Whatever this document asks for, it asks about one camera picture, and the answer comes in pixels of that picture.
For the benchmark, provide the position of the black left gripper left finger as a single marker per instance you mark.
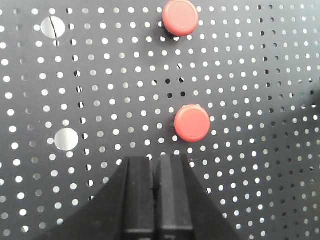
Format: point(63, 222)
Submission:
point(139, 206)

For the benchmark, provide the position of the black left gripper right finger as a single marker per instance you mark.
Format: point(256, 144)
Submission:
point(172, 211)

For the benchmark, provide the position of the lower red push button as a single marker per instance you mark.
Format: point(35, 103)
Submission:
point(192, 123)

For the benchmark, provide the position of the red push button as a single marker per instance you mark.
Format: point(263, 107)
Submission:
point(180, 17)
point(192, 123)

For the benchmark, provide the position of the upper red push button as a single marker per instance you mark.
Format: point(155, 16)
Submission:
point(180, 17)

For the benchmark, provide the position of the black perforated pegboard panel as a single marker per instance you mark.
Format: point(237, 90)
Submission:
point(85, 83)

